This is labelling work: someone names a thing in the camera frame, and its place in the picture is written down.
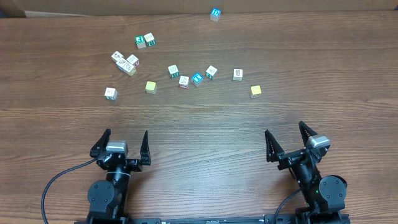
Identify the yellow side cluster block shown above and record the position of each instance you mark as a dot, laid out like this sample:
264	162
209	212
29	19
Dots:
129	69

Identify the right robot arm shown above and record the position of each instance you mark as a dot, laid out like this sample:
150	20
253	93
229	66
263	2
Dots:
324	196

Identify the green R side block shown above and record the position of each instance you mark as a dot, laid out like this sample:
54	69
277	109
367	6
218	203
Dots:
149	39

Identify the blue side cluster block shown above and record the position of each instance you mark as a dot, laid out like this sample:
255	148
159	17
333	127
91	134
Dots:
120	63

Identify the green number four block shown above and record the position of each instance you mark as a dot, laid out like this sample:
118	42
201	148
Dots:
211	72

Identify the yellow top number seven block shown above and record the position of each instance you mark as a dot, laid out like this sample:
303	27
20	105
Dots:
151	87

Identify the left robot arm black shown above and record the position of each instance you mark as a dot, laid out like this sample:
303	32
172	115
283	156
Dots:
108	197

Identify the red side cluster block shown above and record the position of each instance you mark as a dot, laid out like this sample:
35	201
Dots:
133	60

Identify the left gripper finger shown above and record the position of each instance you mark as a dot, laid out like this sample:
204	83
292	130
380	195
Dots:
101	144
145	152

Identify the green J letter block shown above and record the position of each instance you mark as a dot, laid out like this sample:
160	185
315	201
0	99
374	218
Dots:
110	93

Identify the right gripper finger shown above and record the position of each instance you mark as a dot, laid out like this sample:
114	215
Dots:
273	149
306	132

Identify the red number three block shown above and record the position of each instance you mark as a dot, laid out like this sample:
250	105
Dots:
183	82

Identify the wooden number two block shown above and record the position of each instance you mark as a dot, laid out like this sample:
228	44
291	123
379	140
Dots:
237	74

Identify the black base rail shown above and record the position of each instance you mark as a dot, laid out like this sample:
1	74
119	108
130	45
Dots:
266	219

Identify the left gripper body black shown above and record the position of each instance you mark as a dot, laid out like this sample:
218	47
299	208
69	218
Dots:
130	164

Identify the green top letter block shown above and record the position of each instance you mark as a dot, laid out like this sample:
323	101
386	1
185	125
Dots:
140	41

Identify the blue top picture block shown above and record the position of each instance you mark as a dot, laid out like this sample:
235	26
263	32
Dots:
197	79

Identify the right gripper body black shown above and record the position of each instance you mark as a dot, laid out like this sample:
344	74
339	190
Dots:
290	159

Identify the green R centre block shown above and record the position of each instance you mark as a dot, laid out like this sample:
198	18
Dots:
173	70

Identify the plain picture block left cluster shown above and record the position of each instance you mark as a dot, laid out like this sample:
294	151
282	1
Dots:
116	56

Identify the blue letter block far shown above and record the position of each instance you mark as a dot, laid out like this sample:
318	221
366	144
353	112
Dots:
215	14

